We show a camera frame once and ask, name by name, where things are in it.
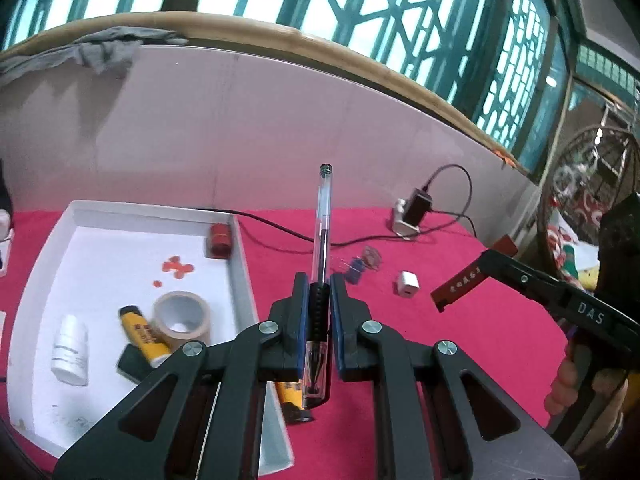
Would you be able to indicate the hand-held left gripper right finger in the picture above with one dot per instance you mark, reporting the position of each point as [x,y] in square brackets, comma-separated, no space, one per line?
[336,330]

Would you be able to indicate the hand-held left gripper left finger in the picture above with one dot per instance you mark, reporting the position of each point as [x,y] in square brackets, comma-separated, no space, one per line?
[301,330]

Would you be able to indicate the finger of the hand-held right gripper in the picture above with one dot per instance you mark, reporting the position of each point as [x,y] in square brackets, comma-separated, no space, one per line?
[520,275]

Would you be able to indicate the clear ballpoint pen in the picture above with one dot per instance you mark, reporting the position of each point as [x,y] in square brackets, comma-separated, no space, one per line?
[322,220]

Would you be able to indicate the red cylinder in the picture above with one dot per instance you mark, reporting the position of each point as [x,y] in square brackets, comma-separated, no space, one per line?
[220,242]

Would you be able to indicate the brown tape roll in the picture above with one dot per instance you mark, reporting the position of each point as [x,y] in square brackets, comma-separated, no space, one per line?
[180,341]

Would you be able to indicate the yellow glue stick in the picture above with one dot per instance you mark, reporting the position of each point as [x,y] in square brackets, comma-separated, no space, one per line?
[140,332]

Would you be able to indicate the small black object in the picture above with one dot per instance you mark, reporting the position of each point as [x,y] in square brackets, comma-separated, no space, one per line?
[131,365]

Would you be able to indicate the white shallow tray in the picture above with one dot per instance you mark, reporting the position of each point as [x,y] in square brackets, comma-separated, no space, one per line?
[100,260]

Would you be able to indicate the white plastic bottle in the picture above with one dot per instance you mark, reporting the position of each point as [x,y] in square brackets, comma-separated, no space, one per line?
[70,355]

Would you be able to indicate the person's right hand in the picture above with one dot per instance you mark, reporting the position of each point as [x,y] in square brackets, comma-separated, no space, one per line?
[562,387]

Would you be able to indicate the blue binder clip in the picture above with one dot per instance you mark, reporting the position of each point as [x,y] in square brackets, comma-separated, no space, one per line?
[355,270]

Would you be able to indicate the red patterned cushion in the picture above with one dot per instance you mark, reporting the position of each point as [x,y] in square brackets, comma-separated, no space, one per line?
[575,210]

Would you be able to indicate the white cube charger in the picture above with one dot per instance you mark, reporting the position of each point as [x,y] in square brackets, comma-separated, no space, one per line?
[407,285]

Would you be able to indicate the red tablecloth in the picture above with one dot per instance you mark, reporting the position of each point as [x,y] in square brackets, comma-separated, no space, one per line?
[450,360]

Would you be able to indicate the wicker chair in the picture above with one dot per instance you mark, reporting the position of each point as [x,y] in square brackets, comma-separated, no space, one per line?
[590,160]

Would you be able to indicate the black charger plug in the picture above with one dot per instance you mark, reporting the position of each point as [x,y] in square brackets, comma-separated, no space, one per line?
[417,205]

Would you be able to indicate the white partition board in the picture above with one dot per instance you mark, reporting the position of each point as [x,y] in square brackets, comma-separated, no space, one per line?
[250,135]

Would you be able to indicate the grey cloth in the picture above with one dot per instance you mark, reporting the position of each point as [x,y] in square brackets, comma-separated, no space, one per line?
[100,52]

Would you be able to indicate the curved wooden rail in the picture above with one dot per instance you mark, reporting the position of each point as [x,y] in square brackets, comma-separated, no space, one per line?
[300,40]

